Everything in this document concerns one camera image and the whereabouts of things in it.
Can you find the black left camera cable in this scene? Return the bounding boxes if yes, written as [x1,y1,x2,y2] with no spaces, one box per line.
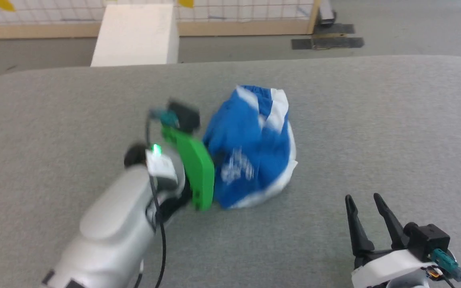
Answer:
[136,109,180,288]

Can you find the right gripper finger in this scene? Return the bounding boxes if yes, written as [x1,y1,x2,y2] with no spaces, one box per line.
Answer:
[345,194,375,257]
[373,193,409,250]

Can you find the black right camera cable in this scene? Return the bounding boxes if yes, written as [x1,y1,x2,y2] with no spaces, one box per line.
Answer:
[431,248,461,288]

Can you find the wooden frame wire mesh fence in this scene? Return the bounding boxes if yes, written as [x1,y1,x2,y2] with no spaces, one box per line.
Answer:
[0,0,322,40]

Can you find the black camera cable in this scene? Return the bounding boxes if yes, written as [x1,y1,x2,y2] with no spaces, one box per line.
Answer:
[431,248,461,288]
[136,109,180,288]

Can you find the blue white shorts garment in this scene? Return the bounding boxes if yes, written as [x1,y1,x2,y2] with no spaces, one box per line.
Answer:
[202,84,298,210]

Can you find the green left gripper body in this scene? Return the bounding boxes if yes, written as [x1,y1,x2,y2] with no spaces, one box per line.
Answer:
[161,126,216,212]

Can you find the white rectangular block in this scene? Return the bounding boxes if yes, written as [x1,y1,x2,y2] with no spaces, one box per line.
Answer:
[90,4,180,67]

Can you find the long black floor tape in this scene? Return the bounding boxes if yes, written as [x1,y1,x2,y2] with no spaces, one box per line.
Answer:
[292,37,365,50]

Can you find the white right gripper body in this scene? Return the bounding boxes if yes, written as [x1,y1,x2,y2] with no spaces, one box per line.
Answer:
[351,248,433,288]

